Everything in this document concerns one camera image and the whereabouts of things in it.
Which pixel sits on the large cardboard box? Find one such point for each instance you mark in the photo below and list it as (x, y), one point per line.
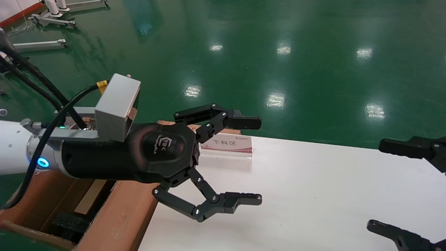
(118, 226)

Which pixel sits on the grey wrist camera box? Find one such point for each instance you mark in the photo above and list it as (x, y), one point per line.
(116, 104)

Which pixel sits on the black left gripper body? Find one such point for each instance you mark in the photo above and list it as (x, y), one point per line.
(153, 150)

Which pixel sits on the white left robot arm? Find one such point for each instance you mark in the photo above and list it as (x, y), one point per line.
(14, 150)

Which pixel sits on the small cardboard box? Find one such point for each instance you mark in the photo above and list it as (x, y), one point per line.
(90, 197)

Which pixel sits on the white stand base with post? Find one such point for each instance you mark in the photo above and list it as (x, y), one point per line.
(87, 4)

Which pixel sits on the black foam block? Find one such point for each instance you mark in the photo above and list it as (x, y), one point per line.
(69, 223)

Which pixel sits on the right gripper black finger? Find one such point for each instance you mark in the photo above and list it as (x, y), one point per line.
(404, 148)
(400, 235)

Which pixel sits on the white metal floor bar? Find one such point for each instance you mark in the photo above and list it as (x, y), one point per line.
(41, 44)

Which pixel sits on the white wheeled stand base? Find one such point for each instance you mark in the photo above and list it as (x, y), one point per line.
(55, 19)

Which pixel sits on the acrylic sign with red print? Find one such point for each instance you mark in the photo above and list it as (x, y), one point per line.
(230, 144)

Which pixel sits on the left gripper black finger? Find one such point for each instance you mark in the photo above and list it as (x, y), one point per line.
(209, 209)
(247, 122)

